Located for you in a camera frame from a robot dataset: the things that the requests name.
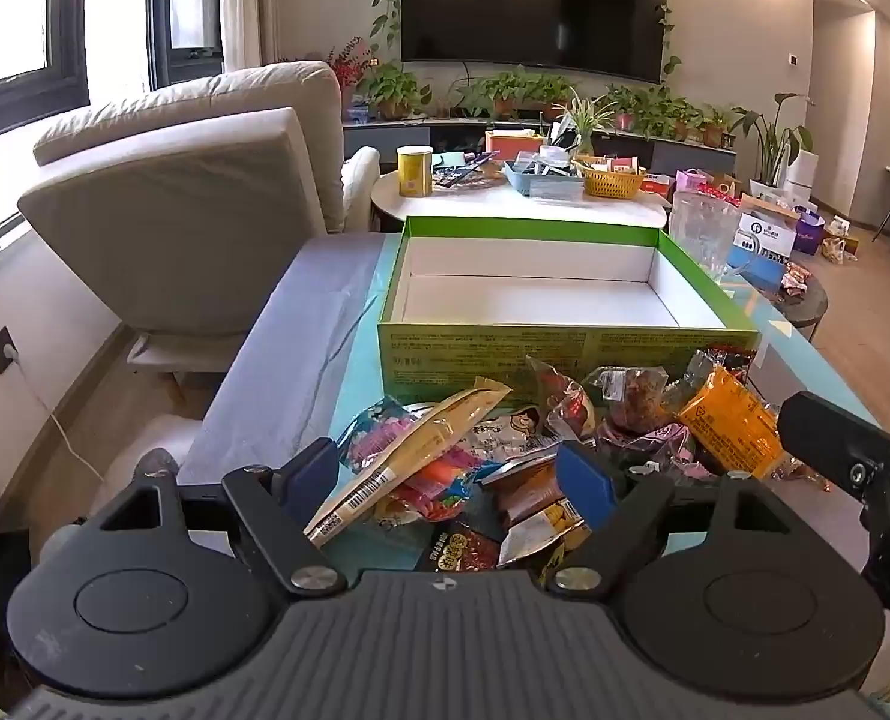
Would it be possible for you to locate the beige sofa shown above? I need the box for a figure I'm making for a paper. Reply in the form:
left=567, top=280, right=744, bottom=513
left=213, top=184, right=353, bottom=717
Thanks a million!
left=18, top=60, right=380, bottom=374

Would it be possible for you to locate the yellow woven basket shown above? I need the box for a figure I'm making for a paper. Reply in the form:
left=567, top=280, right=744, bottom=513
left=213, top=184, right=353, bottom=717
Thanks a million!
left=582, top=166, right=646, bottom=200

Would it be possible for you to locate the purple gift bag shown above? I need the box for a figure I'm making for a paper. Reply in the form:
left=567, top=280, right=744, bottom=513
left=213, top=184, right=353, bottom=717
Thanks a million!
left=793, top=210, right=826, bottom=255

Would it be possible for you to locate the clear glass mug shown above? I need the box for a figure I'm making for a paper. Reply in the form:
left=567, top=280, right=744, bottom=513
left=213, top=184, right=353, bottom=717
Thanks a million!
left=669, top=190, right=760, bottom=283

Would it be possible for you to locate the black red snack packet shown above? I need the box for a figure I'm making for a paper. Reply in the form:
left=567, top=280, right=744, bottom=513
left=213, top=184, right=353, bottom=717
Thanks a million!
left=415, top=518, right=500, bottom=574

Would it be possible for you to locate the green cardboard box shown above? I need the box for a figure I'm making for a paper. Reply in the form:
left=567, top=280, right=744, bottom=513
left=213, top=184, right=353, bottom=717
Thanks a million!
left=378, top=216, right=759, bottom=403

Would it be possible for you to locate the pink blue snack packet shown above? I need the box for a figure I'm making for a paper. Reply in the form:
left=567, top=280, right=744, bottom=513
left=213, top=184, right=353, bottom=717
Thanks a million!
left=337, top=397, right=417, bottom=475

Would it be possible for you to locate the pink purple snack packet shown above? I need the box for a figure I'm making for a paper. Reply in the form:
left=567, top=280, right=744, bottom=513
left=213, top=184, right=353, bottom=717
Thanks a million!
left=595, top=419, right=717, bottom=484

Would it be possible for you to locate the blue plastic tray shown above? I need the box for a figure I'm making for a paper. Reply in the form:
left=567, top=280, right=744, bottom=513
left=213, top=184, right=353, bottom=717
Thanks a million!
left=502, top=163, right=585, bottom=202

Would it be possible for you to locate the orange box on table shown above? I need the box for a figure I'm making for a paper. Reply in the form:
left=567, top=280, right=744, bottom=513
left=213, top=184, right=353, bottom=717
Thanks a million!
left=484, top=128, right=544, bottom=163

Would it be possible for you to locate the wall power socket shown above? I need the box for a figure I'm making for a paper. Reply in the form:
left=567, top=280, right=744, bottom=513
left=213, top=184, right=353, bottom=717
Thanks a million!
left=0, top=327, right=18, bottom=374

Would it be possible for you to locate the yellow tin can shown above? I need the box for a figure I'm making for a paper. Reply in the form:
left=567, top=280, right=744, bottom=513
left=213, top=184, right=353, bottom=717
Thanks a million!
left=396, top=145, right=433, bottom=197

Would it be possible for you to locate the red flower decoration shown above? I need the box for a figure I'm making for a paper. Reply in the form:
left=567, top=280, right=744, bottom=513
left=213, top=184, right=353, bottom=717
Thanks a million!
left=326, top=36, right=376, bottom=89

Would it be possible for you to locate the wall mounted television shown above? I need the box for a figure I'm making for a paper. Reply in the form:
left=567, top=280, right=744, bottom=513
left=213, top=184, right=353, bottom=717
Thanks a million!
left=401, top=0, right=664, bottom=83

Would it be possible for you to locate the tall leafy floor plant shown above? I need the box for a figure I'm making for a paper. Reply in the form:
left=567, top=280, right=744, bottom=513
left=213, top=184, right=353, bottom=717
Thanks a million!
left=730, top=91, right=813, bottom=188

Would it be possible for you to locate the blue white carton box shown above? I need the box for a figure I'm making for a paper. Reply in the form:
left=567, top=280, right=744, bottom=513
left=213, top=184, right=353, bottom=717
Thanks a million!
left=728, top=213, right=795, bottom=291

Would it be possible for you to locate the dark tv cabinet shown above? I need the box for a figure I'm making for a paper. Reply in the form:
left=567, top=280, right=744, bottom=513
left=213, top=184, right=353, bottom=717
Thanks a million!
left=344, top=117, right=736, bottom=176

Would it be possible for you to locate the white round coffee table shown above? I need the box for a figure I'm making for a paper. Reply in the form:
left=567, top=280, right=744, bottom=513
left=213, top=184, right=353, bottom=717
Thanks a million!
left=371, top=172, right=668, bottom=229

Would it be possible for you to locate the round dark side table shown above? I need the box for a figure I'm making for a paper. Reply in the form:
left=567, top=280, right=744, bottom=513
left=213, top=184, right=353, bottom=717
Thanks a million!
left=751, top=273, right=829, bottom=343

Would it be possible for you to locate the long yellow snack packet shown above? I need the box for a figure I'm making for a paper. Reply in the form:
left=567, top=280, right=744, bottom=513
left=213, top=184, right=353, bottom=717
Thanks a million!
left=303, top=377, right=510, bottom=546

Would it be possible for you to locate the orange snack packet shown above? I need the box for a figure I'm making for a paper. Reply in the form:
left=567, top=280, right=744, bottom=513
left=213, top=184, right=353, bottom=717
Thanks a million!
left=679, top=366, right=783, bottom=479

